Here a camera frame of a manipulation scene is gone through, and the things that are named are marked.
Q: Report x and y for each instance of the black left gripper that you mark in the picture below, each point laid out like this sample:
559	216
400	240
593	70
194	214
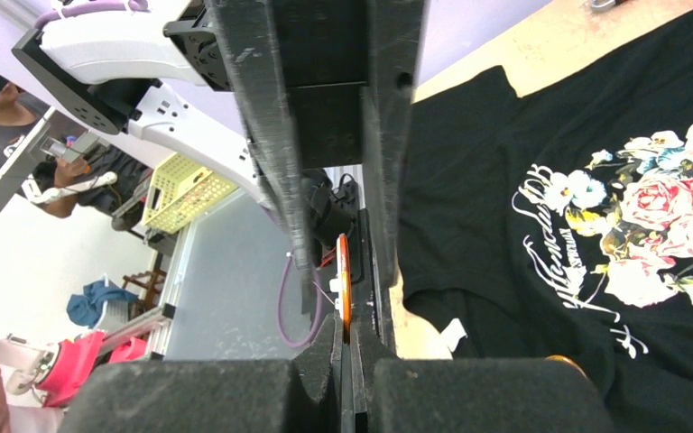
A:
319	84

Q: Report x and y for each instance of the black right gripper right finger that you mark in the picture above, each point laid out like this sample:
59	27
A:
389	394

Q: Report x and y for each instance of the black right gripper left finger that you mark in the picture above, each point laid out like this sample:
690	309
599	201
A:
266	395

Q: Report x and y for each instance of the orange pink round brooch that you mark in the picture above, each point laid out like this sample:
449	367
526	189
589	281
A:
341	284

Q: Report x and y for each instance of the orange yellow round brooch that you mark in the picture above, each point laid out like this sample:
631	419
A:
566	360

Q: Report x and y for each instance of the black floral print t-shirt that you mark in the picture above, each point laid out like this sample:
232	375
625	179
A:
561	223

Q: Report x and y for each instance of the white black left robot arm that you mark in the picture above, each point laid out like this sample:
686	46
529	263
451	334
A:
109	64

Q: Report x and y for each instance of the yellow plastic basket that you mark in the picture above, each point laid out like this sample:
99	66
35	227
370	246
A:
180	190

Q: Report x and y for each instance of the pink plastic object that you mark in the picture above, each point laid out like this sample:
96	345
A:
54	373

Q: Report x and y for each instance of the blue cloth on chair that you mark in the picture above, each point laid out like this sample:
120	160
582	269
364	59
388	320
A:
85	310

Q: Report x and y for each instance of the seated person in background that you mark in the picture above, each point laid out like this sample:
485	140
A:
55	165

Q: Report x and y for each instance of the aluminium black mounting rail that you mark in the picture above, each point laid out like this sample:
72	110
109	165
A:
229	292

